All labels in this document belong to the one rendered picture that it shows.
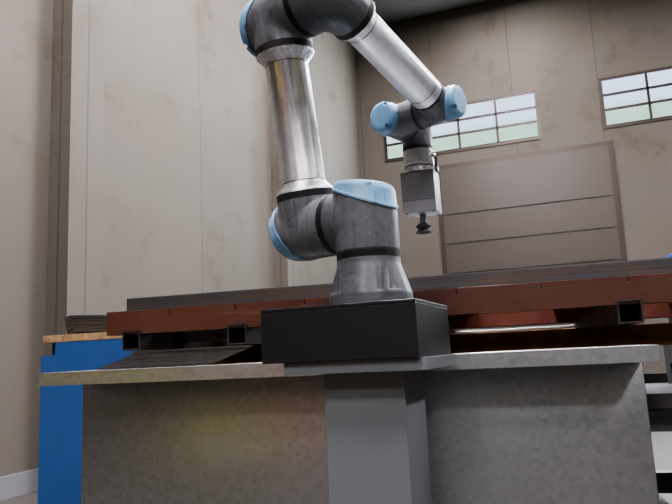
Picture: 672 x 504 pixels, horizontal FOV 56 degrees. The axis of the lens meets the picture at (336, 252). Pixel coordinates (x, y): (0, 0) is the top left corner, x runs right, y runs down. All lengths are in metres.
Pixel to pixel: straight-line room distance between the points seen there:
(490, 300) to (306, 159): 0.53
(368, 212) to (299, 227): 0.15
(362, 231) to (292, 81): 0.34
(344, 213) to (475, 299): 0.46
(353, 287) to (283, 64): 0.46
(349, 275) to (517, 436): 0.55
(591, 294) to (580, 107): 8.72
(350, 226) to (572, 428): 0.64
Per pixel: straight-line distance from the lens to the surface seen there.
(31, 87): 4.48
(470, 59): 10.59
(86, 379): 1.55
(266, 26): 1.30
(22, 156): 4.29
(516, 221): 9.69
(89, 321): 2.18
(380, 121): 1.52
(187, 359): 1.51
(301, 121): 1.25
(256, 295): 1.63
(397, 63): 1.35
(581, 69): 10.35
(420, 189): 1.57
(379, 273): 1.09
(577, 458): 1.45
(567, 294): 1.47
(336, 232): 1.14
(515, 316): 2.16
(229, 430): 1.57
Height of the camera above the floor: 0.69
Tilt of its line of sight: 9 degrees up
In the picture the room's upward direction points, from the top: 3 degrees counter-clockwise
